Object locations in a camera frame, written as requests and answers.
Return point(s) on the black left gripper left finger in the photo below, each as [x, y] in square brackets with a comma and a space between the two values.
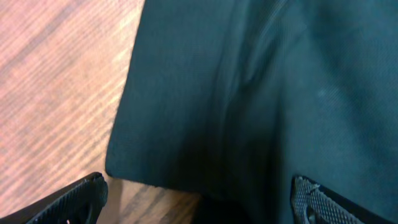
[79, 202]

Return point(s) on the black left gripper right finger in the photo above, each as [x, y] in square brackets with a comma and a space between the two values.
[313, 203]

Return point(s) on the black t-shirt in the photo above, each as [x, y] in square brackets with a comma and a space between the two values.
[233, 99]

